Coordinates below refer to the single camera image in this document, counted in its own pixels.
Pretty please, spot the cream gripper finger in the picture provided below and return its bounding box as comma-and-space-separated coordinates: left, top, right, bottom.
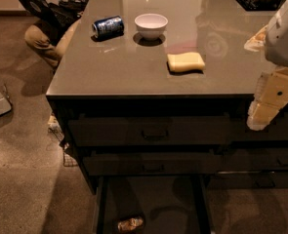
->
247, 100, 279, 131

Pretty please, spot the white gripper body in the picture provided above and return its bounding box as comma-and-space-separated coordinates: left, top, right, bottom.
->
254, 66, 288, 109

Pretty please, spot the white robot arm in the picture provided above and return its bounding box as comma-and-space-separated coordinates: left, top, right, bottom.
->
244, 0, 288, 131

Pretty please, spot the top right drawer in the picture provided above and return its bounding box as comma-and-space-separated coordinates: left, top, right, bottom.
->
230, 112, 288, 141

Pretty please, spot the middle right drawer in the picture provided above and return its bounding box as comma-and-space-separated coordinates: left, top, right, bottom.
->
221, 148, 288, 172

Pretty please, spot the bottom right drawer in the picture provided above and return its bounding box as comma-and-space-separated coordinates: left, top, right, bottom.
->
205, 171, 288, 189

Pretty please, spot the middle left drawer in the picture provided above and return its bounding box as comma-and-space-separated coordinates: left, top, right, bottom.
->
83, 152, 221, 176

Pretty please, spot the dark counter cabinet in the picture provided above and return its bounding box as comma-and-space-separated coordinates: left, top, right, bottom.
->
47, 0, 288, 188

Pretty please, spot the open bottom drawer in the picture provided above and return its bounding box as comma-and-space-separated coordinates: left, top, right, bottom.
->
93, 175, 216, 234

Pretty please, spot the blue soda can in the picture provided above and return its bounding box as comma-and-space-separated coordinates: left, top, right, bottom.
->
92, 16, 124, 39

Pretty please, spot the top left drawer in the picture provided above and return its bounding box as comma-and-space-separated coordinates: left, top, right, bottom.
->
68, 116, 231, 146

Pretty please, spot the yellow sponge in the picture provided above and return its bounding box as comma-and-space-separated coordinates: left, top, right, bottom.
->
167, 52, 205, 72

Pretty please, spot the white bowl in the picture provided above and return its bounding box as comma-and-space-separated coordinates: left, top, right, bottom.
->
135, 14, 168, 40

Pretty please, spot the seated person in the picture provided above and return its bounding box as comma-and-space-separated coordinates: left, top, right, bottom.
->
19, 0, 89, 69

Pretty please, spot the black laptop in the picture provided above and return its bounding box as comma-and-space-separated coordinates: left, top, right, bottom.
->
19, 0, 80, 29

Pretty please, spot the wire rack on floor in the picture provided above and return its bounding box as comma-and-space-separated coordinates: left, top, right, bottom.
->
48, 114, 78, 167

